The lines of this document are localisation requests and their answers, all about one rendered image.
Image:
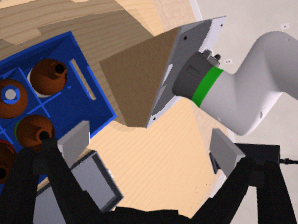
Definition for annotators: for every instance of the dark brown bottle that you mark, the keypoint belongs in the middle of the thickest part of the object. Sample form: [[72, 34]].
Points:
[[33, 129], [46, 80], [7, 158]]

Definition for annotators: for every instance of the brown glass bottle with red label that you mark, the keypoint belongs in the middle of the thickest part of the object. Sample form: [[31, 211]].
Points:
[[9, 95]]

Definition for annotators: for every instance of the blue plastic bottle crate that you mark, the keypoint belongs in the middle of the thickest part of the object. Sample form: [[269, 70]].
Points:
[[68, 107]]

